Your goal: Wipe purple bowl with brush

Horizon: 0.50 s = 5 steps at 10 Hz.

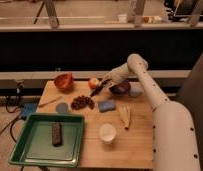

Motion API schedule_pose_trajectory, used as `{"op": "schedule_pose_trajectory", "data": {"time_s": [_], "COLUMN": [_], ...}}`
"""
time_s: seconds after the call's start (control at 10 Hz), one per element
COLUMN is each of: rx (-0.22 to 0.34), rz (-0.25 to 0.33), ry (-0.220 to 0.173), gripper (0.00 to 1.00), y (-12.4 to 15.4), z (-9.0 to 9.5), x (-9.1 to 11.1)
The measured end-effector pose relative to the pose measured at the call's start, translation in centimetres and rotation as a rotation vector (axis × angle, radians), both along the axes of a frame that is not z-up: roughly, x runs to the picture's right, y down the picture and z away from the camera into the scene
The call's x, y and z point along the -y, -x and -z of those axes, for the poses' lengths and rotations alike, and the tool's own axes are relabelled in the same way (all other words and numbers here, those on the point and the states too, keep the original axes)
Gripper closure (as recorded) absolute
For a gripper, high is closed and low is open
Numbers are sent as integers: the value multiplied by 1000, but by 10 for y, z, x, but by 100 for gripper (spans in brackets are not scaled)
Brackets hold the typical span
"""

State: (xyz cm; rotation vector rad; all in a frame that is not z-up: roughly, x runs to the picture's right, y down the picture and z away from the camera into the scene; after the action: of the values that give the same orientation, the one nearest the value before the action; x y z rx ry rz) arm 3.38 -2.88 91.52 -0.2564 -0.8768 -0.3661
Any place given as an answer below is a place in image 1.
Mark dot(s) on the dark rectangular block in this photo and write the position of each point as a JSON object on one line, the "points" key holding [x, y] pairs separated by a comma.
{"points": [[56, 134]]}

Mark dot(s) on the green plastic tray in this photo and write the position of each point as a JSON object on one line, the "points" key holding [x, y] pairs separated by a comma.
{"points": [[34, 145]]}

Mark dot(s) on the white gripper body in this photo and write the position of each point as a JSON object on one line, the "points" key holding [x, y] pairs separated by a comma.
{"points": [[113, 77]]}

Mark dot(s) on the wooden spatula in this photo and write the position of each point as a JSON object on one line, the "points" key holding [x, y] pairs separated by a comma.
{"points": [[49, 102]]}

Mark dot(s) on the bunch of dark grapes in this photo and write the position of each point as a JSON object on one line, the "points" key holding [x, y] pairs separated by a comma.
{"points": [[81, 102]]}

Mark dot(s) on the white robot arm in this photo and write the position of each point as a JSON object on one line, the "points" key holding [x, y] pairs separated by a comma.
{"points": [[174, 142]]}

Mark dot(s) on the red bowl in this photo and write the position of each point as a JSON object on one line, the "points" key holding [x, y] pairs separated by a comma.
{"points": [[64, 82]]}

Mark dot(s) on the red apple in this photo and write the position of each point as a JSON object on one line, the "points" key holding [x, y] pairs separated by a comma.
{"points": [[93, 83]]}

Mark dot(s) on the white cup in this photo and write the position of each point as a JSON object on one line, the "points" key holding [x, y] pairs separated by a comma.
{"points": [[107, 133]]}

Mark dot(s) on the black dish brush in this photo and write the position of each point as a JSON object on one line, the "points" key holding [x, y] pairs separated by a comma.
{"points": [[99, 88]]}

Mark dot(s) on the blue box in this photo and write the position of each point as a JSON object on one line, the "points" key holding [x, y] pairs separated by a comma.
{"points": [[28, 108]]}

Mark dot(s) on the purple bowl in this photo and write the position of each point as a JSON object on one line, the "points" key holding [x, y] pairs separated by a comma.
{"points": [[120, 89]]}

